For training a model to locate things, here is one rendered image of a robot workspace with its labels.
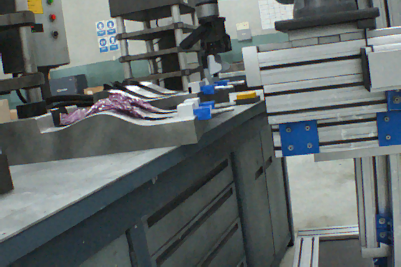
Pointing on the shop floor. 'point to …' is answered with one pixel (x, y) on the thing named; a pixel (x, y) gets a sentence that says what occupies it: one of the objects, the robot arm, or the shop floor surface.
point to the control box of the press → (42, 29)
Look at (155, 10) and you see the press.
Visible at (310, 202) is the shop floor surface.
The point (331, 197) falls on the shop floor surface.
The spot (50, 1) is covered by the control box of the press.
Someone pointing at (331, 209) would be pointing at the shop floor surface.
